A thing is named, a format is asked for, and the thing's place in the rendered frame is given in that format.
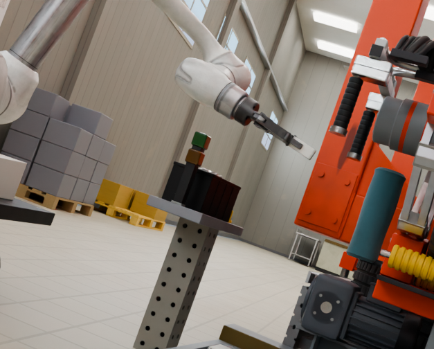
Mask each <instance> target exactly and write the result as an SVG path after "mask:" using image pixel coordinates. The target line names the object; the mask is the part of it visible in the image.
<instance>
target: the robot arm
mask: <svg viewBox="0 0 434 349"><path fill-rule="evenodd" d="M152 1H153V2H154V3H155V4H156V5H157V6H158V7H159V8H160V9H161V10H162V11H163V12H164V13H165V14H166V15H167V16H168V17H169V18H170V19H171V20H172V21H173V22H174V23H175V24H177V25H178V26H179V27H180V28H181V29H182V30H183V31H184V32H185V33H186V34H187V35H188V36H189V37H190V38H191V39H192V40H193V41H194V42H195V44H196V45H197V46H198V47H199V50H200V51H201V53H202V55H203V57H204V60H199V59H196V58H192V57H188V58H186V59H185V60H184V61H182V63H180V65H179V66H178V68H177V71H176V73H175V81H176V83H177V84H178V85H179V86H180V88H181V89H182V90H183V91H184V92H185V93H186V94H188V95H189V96H190V97H191V98H193V99H194V100H196V101H197V102H199V103H201V104H202V105H204V106H206V107H210V108H212V109H214V110H216V111H217V112H218V113H220V114H222V115H223V116H225V117H227V118H228V119H229V120H233V119H235V120H236V121H237V122H238V123H240V124H241V125H243V126H247V125H248V124H249V123H250V122H251V121H253V122H254V125H255V126H256V127H257V128H258V129H262V130H263V131H265V132H266V133H267V134H271V135H272V136H274V137H276V138H277V139H279V140H280V141H282V142H283V143H285V145H286V146H289V147H291V148H292V149H294V150H295V151H297V152H298V153H300V154H301V155H303V156H304V157H306V158H307V159H309V160H311V158H312V157H313V155H314V154H315V153H316V150H315V149H314V148H312V147H311V146H309V145H308V144H306V143H304V142H303V141H301V140H300V139H299V138H297V137H296V135H294V136H293V135H292V134H291V133H290V132H288V131H287V130H285V129H283V128H282V127H281V126H279V125H278V124H276V123H274V122H273V120H271V119H270V118H269V117H267V116H266V114H264V113H262V112H261V113H260V114H259V113H258V110H259V108H260V104H259V103H258V102H257V101H255V100H254V99H252V98H251V97H249V96H248V94H247V92H246V90H247V89H248V88H249V86H250V83H251V72H250V70H249V68H248V67H247V65H245V63H243V62H242V61H241V60H240V59H239V58H238V57H237V56H236V55H235V54H234V53H233V52H232V51H229V50H226V49H224V48H223V47H222V46H221V45H220V44H219V42H218V41H217V40H216V39H215V38H214V36H213V35H212V33H211V32H210V31H209V30H208V29H207V28H206V27H205V26H204V25H203V24H202V22H201V21H200V20H199V19H198V18H197V17H196V16H195V15H194V14H193V13H192V12H191V10H190V9H189V8H188V7H187V6H186V5H185V4H184V3H183V2H182V1H181V0H152ZM88 2H89V0H46V1H45V2H44V4H43V5H42V7H41V8H40V9H39V10H38V12H37V13H36V15H35V16H34V17H33V18H32V20H31V21H30V23H29V24H28V25H27V27H26V28H25V29H24V31H23V32H22V33H21V35H20V36H19V37H18V39H17V40H16V42H15V43H14V44H13V45H12V47H11V48H10V50H9V51H0V124H6V123H11V122H12V121H15V120H17V119H18V118H19V117H20V116H21V115H22V114H23V113H24V112H25V110H26V109H27V106H28V103H29V100H30V98H31V96H32V94H33V92H34V91H35V89H36V87H37V85H38V84H39V77H38V73H36V71H37V70H38V68H39V67H40V66H41V65H42V63H43V62H44V60H45V59H46V58H47V57H48V55H49V54H50V52H51V51H52V50H53V49H54V47H55V46H56V44H57V43H58V42H59V40H60V39H61V38H62V36H63V35H64V33H65V32H66V31H67V30H68V28H69V27H70V25H71V24H72V23H73V22H74V20H75V19H76V17H77V16H78V15H79V14H80V12H81V11H82V9H83V8H84V7H85V6H86V4H87V3H88Z"/></svg>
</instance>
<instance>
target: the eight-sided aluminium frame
mask: <svg viewBox="0 0 434 349"><path fill-rule="evenodd" d="M433 134H434V124H431V123H427V125H426V129H425V130H424V134H423V137H422V140H421V141H420V142H419V144H418V147H417V151H416V153H415V158H414V160H413V170H412V173H411V176H410V181H409V185H408V189H407V192H406V197H405V200H404V205H403V208H402V210H401V213H400V216H399V219H398V223H397V230H399V231H400V232H401V233H403V234H406V235H408V234H412V235H415V237H416V238H418V239H421V240H424V239H426V238H427V237H428V233H429V231H430V228H431V224H432V222H433V219H434V143H431V140H432V137H433ZM423 169H425V170H428V172H427V174H426V176H425V178H424V181H423V183H422V187H421V188H420V192H419V194H418V197H417V199H416V201H415V204H414V206H413V203H414V200H415V195H416V192H417V188H418V185H419V180H420V177H421V174H422V170H423ZM419 212H420V213H419Z"/></svg>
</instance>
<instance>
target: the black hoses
mask: <svg viewBox="0 0 434 349"><path fill-rule="evenodd" d="M390 58H391V59H394V60H398V61H401V62H406V63H409V64H414V65H417V67H418V68H419V70H416V72H415V80H419V81H422V82H427V83H429V84H434V40H431V39H430V37H428V36H422V37H421V36H418V37H416V36H411V37H410V36H409V35H404V36H403V37H402V38H401V39H400V40H399V42H398V43H397V45H396V47H395V48H392V50H391V52H390Z"/></svg>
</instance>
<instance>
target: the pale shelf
mask: <svg viewBox="0 0 434 349"><path fill-rule="evenodd" d="M146 204H147V205H149V206H152V207H155V208H157V209H160V210H162V211H165V212H168V213H171V214H173V215H176V216H179V217H182V218H184V219H187V220H190V221H192V222H195V223H198V224H201V225H204V226H208V227H210V228H213V229H217V230H220V231H224V232H227V233H230V234H233V235H237V236H240V237H241V235H242V231H243V230H244V229H243V228H242V227H240V226H236V225H234V224H231V223H228V222H225V221H222V220H219V219H217V218H214V217H211V216H209V215H205V214H203V213H200V212H197V211H194V210H192V209H189V208H186V207H183V206H180V205H178V204H175V203H172V202H169V201H167V200H164V199H161V198H159V197H155V196H153V195H149V198H148V200H147V203H146Z"/></svg>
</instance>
